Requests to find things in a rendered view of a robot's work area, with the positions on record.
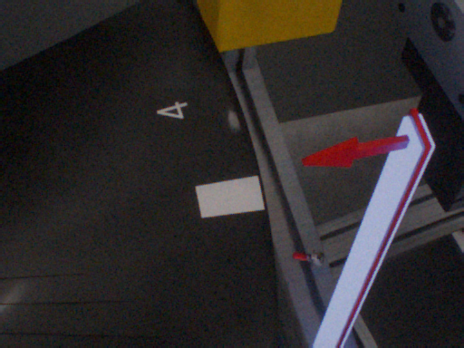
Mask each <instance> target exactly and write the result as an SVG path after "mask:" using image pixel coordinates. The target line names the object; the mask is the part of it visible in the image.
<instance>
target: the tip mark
mask: <svg viewBox="0 0 464 348"><path fill-rule="evenodd" d="M196 190H197V194H198V202H199V205H200V210H201V215H202V217H203V218H208V217H214V216H221V215H227V214H235V213H240V212H247V211H254V210H260V209H265V208H264V204H263V199H262V194H261V189H260V187H259V182H258V177H257V176H254V177H249V178H243V179H234V180H230V181H224V182H219V183H214V184H209V185H204V186H199V187H196Z"/></svg>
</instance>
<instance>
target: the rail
mask: <svg viewBox="0 0 464 348"><path fill-rule="evenodd" d="M228 74H229V76H230V79H231V81H232V83H233V84H234V87H235V89H236V92H237V96H238V100H239V103H240V106H241V108H242V111H243V113H244V116H245V119H246V123H247V127H248V129H249V132H250V135H251V138H252V141H253V144H254V147H255V151H256V159H257V163H258V167H259V170H260V174H261V178H262V182H263V186H264V190H265V194H266V204H267V207H268V213H269V218H270V223H271V229H272V236H273V249H274V258H275V277H276V291H277V320H278V332H279V336H280V339H281V342H282V345H283V347H284V348H314V347H313V346H314V342H315V339H316V337H317V335H318V333H319V330H320V329H321V326H322V324H323V321H324V318H325V316H326V311H327V309H328V306H329V304H330V302H331V300H332V297H333V295H334V292H335V289H336V287H337V285H336V283H335V281H334V276H333V274H332V272H331V269H330V267H329V264H328V261H327V258H326V257H325V252H324V247H323V244H322V242H321V240H320V237H319V235H318V232H317V230H316V227H315V224H314V221H313V218H312V216H311V213H310V210H309V207H308V203H307V201H306V198H305V194H304V191H303V189H302V187H301V184H300V181H299V178H298V176H297V174H296V171H295V167H294V164H293V162H292V160H291V157H290V152H289V149H288V148H287V145H286V142H285V137H284V135H283V133H282V131H281V128H280V125H279V122H278V119H277V118H276V114H275V111H274V108H273V103H272V101H271V99H270V96H269V93H268V91H267V88H266V84H265V82H264V79H263V77H262V74H261V72H260V69H259V66H258V64H257V62H256V63H255V67H254V68H253V69H248V70H243V71H242V70H240V71H235V72H229V73H228ZM313 250H315V252H322V253H324V264H323V265H322V266H315V265H314V266H311V261H309V260H302V259H297V258H292V256H293V253H294V252H296V253H304V254H309V255H311V254H312V252H313ZM343 348H359V347H358V344H357V342H356V340H355V337H354V334H353V330H352V328H351V330H350V331H349V333H348V335H347V337H346V339H345V341H344V346H343Z"/></svg>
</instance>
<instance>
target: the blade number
mask: <svg viewBox="0 0 464 348"><path fill-rule="evenodd" d="M140 103H141V106H142V108H143V110H144V113H145V116H146V118H147V121H148V124H149V127H150V132H151V137H153V136H160V135H164V134H168V133H171V132H174V131H180V130H184V129H186V128H190V127H194V126H198V125H201V124H204V121H203V119H202V116H201V113H200V110H199V107H198V104H197V101H196V99H195V96H194V94H193V91H192V89H191V87H190V86H189V87H187V88H185V89H181V90H178V91H175V92H171V93H168V94H165V95H162V96H160V97H157V98H153V99H151V100H148V101H141V102H140Z"/></svg>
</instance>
